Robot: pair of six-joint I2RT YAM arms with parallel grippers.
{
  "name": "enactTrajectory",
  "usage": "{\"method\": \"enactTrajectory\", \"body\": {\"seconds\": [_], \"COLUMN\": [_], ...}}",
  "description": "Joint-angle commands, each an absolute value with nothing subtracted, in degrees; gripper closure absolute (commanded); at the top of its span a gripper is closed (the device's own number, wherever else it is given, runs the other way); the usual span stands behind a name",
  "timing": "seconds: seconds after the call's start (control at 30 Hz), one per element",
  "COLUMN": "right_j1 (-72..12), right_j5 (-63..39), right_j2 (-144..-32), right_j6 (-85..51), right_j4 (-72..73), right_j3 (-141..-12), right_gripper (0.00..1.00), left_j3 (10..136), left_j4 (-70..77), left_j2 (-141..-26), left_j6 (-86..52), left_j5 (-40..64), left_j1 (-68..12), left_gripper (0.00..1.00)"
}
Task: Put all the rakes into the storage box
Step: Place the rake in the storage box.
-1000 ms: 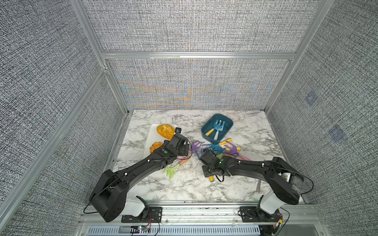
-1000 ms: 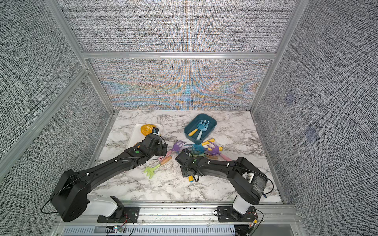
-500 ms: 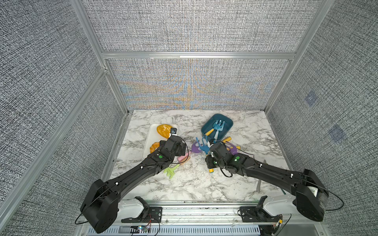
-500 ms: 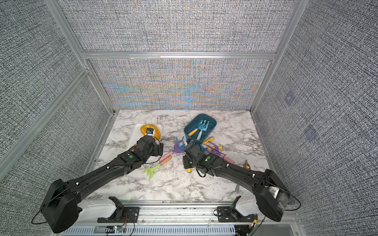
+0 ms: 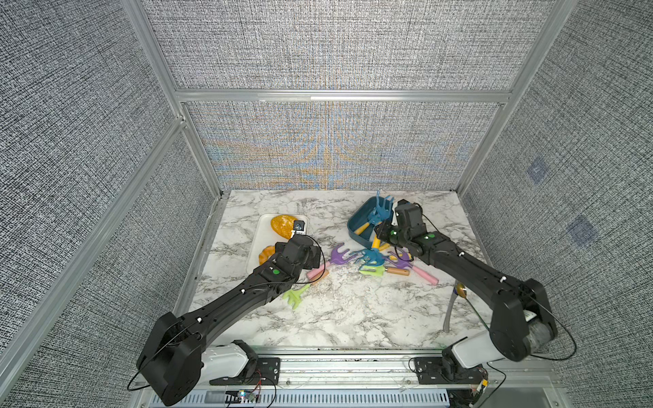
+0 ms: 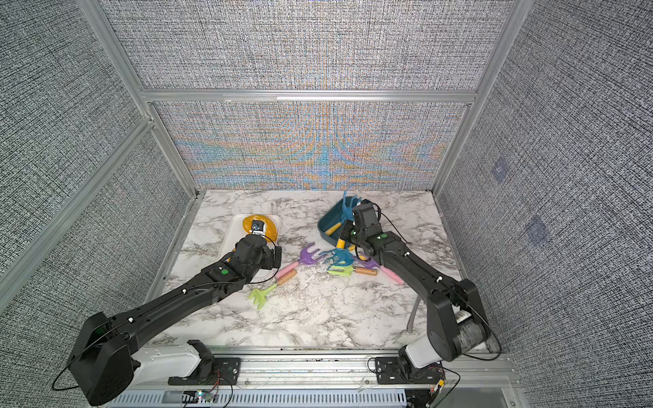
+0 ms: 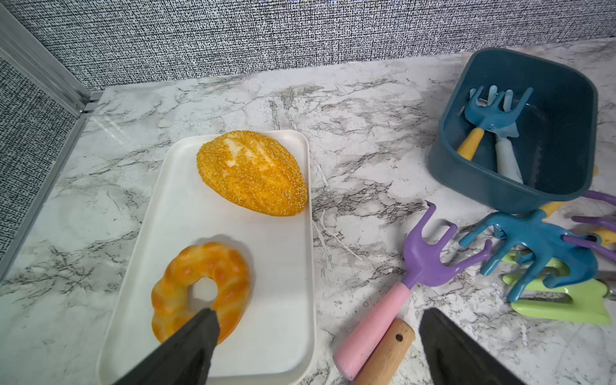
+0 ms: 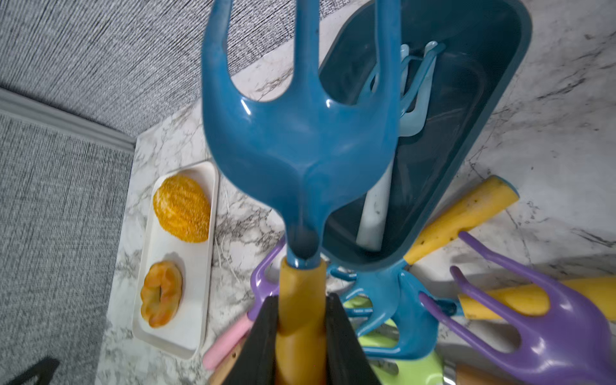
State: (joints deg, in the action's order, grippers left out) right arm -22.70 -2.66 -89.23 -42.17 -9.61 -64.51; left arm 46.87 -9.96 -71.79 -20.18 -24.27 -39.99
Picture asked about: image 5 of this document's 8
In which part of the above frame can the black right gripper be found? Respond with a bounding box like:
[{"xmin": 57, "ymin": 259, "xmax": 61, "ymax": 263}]
[{"xmin": 372, "ymin": 218, "xmax": 413, "ymax": 251}]

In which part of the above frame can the blue rake yellow handle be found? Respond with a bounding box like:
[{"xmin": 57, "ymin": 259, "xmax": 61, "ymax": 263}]
[
  {"xmin": 352, "ymin": 190, "xmax": 395, "ymax": 236},
  {"xmin": 355, "ymin": 236, "xmax": 390, "ymax": 267}
]

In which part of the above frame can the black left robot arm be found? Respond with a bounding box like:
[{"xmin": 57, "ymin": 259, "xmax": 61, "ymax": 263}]
[{"xmin": 136, "ymin": 235, "xmax": 323, "ymax": 406}]

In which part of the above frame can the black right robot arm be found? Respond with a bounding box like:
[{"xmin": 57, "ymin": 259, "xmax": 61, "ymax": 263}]
[{"xmin": 375, "ymin": 200, "xmax": 558, "ymax": 368}]

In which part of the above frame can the teal plastic storage box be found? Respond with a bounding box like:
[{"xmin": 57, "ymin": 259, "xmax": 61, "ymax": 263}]
[{"xmin": 347, "ymin": 195, "xmax": 395, "ymax": 249}]

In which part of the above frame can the sesame oval bread roll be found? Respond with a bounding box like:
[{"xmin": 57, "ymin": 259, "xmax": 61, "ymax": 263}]
[{"xmin": 270, "ymin": 214, "xmax": 298, "ymax": 240}]

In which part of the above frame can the white rectangular tray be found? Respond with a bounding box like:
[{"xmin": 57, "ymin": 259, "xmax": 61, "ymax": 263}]
[{"xmin": 245, "ymin": 214, "xmax": 288, "ymax": 274}]

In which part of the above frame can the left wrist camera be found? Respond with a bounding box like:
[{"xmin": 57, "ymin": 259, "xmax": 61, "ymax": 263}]
[{"xmin": 291, "ymin": 219, "xmax": 307, "ymax": 237}]

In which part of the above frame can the glazed ring bread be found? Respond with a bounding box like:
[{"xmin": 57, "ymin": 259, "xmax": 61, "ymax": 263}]
[{"xmin": 258, "ymin": 245, "xmax": 277, "ymax": 265}]

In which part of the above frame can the grey hose on table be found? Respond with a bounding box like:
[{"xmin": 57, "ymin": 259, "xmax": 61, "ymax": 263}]
[{"xmin": 442, "ymin": 282, "xmax": 460, "ymax": 334}]

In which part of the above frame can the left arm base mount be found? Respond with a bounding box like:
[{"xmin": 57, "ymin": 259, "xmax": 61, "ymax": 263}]
[{"xmin": 201, "ymin": 340, "xmax": 282, "ymax": 386}]

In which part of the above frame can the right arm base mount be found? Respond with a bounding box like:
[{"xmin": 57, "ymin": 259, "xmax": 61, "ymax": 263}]
[{"xmin": 409, "ymin": 356, "xmax": 487, "ymax": 385}]

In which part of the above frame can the aluminium front rail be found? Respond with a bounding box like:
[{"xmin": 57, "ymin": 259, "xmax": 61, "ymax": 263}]
[{"xmin": 174, "ymin": 350, "xmax": 571, "ymax": 407}]

